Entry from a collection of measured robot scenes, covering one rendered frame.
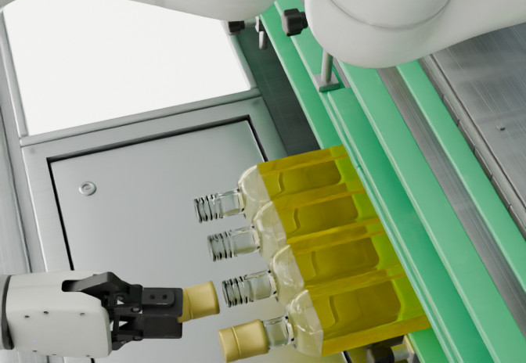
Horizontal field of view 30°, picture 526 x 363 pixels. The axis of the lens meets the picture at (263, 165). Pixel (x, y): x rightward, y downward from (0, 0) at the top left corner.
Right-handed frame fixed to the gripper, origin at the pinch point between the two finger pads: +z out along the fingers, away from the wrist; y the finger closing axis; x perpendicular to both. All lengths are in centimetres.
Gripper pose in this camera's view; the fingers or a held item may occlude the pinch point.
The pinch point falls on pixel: (163, 313)
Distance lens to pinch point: 101.7
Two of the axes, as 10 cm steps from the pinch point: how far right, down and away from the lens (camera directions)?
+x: -0.3, -7.7, 6.4
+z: 10.0, 0.2, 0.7
